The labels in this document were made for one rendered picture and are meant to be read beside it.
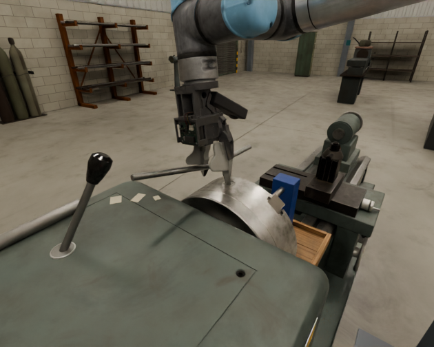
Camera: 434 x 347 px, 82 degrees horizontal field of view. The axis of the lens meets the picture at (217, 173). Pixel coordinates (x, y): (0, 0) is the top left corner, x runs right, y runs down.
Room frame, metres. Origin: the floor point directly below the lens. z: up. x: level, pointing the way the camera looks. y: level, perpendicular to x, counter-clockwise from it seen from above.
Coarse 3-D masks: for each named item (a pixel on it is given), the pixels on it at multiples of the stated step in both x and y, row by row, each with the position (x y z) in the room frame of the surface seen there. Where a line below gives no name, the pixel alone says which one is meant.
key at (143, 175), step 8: (240, 152) 0.57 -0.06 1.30; (176, 168) 0.44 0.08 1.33; (184, 168) 0.45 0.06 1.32; (192, 168) 0.46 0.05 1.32; (200, 168) 0.47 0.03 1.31; (208, 168) 0.49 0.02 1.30; (136, 176) 0.37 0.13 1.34; (144, 176) 0.38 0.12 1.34; (152, 176) 0.39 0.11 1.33; (160, 176) 0.40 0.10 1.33
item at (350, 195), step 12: (276, 168) 1.16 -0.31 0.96; (288, 168) 1.15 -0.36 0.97; (264, 180) 1.04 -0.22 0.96; (300, 180) 1.02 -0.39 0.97; (300, 192) 0.94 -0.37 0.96; (336, 192) 0.92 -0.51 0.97; (348, 192) 0.92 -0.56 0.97; (360, 192) 0.92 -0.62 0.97; (324, 204) 0.87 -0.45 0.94; (336, 204) 0.84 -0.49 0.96; (348, 204) 0.82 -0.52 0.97
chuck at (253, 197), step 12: (216, 180) 0.57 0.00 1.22; (240, 180) 0.55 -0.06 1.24; (228, 192) 0.49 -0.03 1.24; (240, 192) 0.49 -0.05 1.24; (252, 192) 0.50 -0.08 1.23; (264, 192) 0.51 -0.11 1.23; (252, 204) 0.46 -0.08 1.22; (264, 204) 0.47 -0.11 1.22; (264, 216) 0.44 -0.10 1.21; (276, 216) 0.46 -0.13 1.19; (288, 216) 0.48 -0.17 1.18; (276, 228) 0.43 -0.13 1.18; (288, 228) 0.46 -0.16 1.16; (276, 240) 0.41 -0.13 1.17; (288, 240) 0.44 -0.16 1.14; (288, 252) 0.42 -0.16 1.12
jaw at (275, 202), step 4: (276, 196) 0.54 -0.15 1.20; (268, 200) 0.50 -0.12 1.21; (272, 200) 0.50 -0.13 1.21; (276, 200) 0.53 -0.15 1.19; (280, 200) 0.53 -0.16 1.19; (272, 204) 0.49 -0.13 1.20; (276, 204) 0.50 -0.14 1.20; (280, 204) 0.52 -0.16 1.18; (284, 204) 0.53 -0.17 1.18; (276, 208) 0.49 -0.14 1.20; (280, 208) 0.49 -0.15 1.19; (276, 212) 0.48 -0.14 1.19
